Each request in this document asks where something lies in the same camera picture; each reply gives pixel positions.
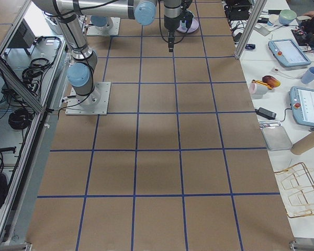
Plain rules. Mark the blue plastic cup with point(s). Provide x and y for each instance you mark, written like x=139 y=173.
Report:
x=308 y=76

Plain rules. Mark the cardboard tube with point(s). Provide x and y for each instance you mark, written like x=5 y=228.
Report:
x=303 y=144

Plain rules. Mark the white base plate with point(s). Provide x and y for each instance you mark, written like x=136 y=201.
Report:
x=103 y=26
x=95 y=104

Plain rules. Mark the green bowl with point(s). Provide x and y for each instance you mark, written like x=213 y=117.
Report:
x=286 y=16

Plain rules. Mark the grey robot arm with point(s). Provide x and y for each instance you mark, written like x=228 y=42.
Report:
x=67 y=13
x=170 y=15

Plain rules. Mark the upper teach pendant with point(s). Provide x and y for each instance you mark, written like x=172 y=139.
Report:
x=288 y=53

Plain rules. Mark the black power brick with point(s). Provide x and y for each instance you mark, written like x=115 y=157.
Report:
x=265 y=113

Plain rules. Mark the teach pendant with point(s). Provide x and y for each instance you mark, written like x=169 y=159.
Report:
x=288 y=53
x=302 y=104

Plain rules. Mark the metal tin box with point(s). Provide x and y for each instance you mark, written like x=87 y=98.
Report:
x=275 y=135

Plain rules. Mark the gold wire rack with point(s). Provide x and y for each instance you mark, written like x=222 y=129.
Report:
x=296 y=185

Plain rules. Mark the aluminium frame post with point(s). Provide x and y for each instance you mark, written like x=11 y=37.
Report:
x=255 y=14

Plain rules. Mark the lower teach pendant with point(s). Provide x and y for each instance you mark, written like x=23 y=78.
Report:
x=302 y=104

